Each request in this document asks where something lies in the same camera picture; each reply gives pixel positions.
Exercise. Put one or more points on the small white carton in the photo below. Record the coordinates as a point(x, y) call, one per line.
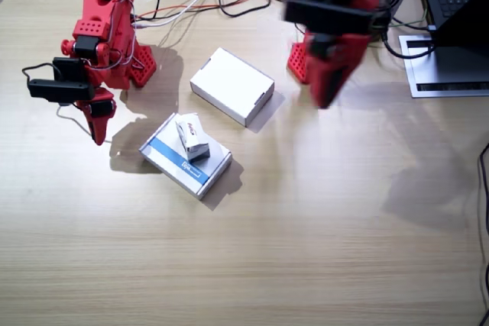
point(193, 137)

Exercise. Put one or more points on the red robot arm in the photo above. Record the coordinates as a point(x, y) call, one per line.
point(298, 60)
point(99, 17)

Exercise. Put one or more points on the white box with blue stripe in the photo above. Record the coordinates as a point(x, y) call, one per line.
point(168, 158)

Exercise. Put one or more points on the plain white cardboard box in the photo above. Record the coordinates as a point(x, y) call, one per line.
point(229, 81)

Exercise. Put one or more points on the black gripper webcam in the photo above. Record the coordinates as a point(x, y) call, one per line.
point(61, 90)
point(324, 13)

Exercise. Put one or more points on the black monitor screen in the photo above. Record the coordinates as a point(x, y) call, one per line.
point(466, 36)

